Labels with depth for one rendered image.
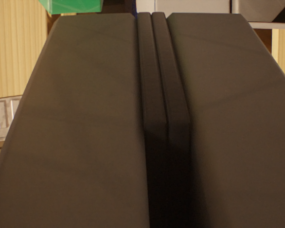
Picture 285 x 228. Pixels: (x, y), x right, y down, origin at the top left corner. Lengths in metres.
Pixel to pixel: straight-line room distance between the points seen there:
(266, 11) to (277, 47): 0.82
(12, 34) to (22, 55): 0.04
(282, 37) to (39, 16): 0.39
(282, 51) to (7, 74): 0.44
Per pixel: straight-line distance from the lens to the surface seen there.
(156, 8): 0.21
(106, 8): 2.02
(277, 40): 1.03
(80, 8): 0.22
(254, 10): 0.21
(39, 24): 0.91
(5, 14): 0.90
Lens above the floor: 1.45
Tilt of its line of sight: 16 degrees down
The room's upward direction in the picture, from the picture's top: 97 degrees counter-clockwise
